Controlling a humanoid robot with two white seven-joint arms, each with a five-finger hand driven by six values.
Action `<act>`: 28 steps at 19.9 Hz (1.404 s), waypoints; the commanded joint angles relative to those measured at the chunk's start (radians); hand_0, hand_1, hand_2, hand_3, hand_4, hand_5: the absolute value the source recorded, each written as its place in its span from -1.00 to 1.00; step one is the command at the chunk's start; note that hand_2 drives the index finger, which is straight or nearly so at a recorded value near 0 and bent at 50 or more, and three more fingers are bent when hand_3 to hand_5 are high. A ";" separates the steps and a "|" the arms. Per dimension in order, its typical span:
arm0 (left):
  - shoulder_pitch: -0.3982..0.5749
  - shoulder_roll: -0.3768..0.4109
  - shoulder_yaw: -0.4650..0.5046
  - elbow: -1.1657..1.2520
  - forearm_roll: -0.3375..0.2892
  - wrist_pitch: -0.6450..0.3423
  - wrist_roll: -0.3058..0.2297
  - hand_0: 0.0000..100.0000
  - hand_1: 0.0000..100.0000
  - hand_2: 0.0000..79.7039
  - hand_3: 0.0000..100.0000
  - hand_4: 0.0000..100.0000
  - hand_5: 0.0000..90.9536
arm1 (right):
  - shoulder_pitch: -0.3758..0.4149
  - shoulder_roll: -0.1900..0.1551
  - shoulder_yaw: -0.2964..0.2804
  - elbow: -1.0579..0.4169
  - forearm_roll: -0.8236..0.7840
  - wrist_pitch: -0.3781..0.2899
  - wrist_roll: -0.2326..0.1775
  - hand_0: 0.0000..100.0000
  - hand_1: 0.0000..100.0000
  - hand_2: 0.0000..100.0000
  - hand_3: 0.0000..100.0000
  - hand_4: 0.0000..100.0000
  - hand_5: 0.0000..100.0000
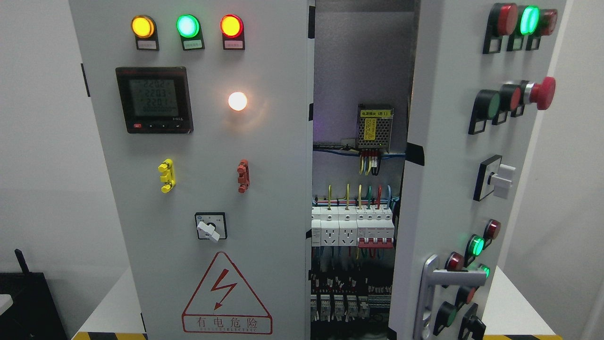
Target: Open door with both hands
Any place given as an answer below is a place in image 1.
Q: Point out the white glowing indicator lamp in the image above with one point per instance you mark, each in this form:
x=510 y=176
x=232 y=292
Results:
x=237 y=101

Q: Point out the green indicator lamp left door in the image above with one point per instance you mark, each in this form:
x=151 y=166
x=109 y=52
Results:
x=190 y=32

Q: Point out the red electric hazard warning sticker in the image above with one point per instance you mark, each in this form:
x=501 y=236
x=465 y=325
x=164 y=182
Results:
x=224 y=302

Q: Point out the lower relay and breaker row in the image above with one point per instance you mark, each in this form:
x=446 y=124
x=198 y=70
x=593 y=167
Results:
x=345 y=296

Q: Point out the white breaker and socket row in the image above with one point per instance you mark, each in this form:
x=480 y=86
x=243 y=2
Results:
x=365 y=227

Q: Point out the perforated metal power supply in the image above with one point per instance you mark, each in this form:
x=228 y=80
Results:
x=374 y=127

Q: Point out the red emergency stop button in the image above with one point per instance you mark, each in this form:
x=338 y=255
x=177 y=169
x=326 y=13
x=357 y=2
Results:
x=539 y=93

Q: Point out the white rotary switch right door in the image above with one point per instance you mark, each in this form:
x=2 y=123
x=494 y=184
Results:
x=493 y=177

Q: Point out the yellow terminal connector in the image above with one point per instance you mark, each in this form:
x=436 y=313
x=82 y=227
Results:
x=167 y=175

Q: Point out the red terminal connector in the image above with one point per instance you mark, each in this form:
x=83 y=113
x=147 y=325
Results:
x=243 y=172

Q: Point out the silver door handle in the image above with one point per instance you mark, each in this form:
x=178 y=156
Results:
x=428 y=321

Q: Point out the black digital power meter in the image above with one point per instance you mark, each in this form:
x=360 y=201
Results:
x=155 y=100

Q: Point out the white rotary selector switch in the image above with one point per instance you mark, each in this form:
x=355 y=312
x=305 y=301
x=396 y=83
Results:
x=211 y=226

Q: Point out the yellow indicator lamp left door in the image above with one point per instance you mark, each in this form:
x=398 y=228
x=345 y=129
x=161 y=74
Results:
x=145 y=33

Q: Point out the black box with antenna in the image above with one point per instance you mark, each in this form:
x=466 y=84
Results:
x=33 y=314

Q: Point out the red indicator lamp left door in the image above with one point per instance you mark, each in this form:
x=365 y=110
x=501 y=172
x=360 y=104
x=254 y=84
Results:
x=232 y=30

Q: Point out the grey cabinet door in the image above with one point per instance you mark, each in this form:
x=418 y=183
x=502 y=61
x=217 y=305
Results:
x=267 y=224
x=470 y=58

